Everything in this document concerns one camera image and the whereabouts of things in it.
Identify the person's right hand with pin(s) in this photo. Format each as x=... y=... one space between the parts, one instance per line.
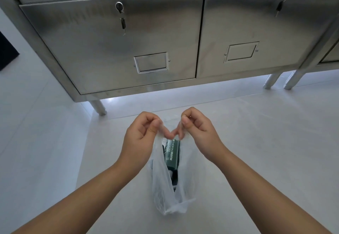
x=206 y=138

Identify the person's left hand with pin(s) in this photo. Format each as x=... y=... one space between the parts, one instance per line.
x=136 y=141

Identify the person's left thumb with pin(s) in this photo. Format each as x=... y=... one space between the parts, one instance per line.
x=154 y=129

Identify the person's right thumb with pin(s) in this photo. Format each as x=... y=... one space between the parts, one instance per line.
x=188 y=125

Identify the clear plastic bag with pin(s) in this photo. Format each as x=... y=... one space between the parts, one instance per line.
x=162 y=188

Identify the person's right forearm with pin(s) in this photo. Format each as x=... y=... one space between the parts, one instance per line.
x=264 y=191

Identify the person's left forearm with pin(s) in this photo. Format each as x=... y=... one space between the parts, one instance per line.
x=87 y=199

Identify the green cosmetic tube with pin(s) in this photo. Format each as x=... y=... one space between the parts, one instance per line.
x=172 y=154

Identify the black item in bag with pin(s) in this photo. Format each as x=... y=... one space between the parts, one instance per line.
x=175 y=175

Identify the steel cabinet leg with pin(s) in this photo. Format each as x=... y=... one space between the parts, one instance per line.
x=272 y=80
x=98 y=107
x=294 y=79

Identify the metal label holder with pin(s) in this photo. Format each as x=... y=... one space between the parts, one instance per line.
x=151 y=62
x=242 y=51

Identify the stainless steel cabinet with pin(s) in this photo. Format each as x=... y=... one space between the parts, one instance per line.
x=328 y=53
x=66 y=83

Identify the hanging key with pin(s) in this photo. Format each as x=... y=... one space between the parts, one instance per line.
x=123 y=25
x=279 y=7

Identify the steel cabinet door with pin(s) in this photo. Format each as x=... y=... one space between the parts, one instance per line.
x=87 y=43
x=291 y=30

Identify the round cabinet lock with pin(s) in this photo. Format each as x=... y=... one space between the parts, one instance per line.
x=119 y=7

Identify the black object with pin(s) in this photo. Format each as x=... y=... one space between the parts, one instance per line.
x=7 y=51

